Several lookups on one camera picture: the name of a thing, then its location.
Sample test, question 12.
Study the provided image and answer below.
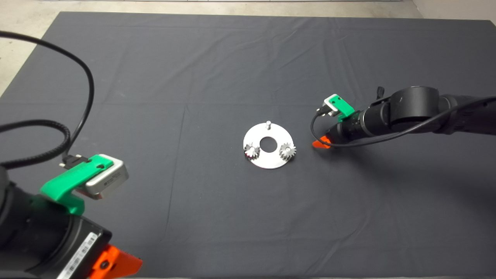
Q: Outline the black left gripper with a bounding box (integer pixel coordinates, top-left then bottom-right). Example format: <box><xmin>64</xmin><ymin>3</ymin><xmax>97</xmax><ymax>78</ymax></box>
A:
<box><xmin>43</xmin><ymin>216</ymin><xmax>143</xmax><ymax>279</ymax></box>

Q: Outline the silver right camera box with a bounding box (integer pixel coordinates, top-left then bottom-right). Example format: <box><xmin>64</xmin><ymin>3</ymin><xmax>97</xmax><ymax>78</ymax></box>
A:
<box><xmin>324</xmin><ymin>94</ymin><xmax>341</xmax><ymax>117</ymax></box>

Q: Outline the green right camera mount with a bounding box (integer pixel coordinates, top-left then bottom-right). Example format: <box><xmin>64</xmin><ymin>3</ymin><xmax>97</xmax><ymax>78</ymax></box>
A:
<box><xmin>330</xmin><ymin>97</ymin><xmax>355</xmax><ymax>119</ymax></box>

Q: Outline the round metal plate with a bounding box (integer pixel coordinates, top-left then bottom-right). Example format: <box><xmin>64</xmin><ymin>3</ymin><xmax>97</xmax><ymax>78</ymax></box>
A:
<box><xmin>243</xmin><ymin>121</ymin><xmax>293</xmax><ymax>169</ymax></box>

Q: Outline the smooth black left camera cable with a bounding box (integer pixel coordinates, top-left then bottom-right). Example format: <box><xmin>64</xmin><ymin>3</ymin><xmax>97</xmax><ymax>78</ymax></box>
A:
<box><xmin>0</xmin><ymin>30</ymin><xmax>95</xmax><ymax>168</ymax></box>

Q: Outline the green left camera mount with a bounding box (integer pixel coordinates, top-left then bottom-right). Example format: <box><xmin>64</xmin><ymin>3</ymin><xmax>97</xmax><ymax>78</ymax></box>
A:
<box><xmin>40</xmin><ymin>154</ymin><xmax>115</xmax><ymax>215</ymax></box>

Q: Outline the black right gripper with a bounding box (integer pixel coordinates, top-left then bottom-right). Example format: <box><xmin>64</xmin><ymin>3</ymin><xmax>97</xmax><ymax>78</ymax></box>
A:
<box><xmin>312</xmin><ymin>116</ymin><xmax>357</xmax><ymax>150</ymax></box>

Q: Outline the silver camera box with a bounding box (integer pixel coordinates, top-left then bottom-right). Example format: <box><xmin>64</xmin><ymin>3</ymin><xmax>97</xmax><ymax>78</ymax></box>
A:
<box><xmin>324</xmin><ymin>94</ymin><xmax>341</xmax><ymax>117</ymax></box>
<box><xmin>83</xmin><ymin>159</ymin><xmax>129</xmax><ymax>200</ymax></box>

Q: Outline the corrugated black left arm cable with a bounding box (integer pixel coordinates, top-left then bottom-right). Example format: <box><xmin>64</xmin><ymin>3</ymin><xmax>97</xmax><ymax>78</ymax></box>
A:
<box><xmin>0</xmin><ymin>119</ymin><xmax>71</xmax><ymax>170</ymax></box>

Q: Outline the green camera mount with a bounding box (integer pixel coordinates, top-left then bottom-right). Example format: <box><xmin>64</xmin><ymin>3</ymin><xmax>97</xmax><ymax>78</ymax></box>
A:
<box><xmin>330</xmin><ymin>97</ymin><xmax>355</xmax><ymax>119</ymax></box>
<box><xmin>40</xmin><ymin>154</ymin><xmax>115</xmax><ymax>215</ymax></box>

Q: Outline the silver left camera box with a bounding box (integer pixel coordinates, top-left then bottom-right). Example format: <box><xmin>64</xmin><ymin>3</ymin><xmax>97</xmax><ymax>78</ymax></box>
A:
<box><xmin>83</xmin><ymin>159</ymin><xmax>129</xmax><ymax>200</ymax></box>

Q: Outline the dark grey table cloth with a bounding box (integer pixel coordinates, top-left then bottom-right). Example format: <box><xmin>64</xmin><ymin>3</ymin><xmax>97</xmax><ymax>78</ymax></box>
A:
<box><xmin>0</xmin><ymin>12</ymin><xmax>496</xmax><ymax>277</ymax></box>

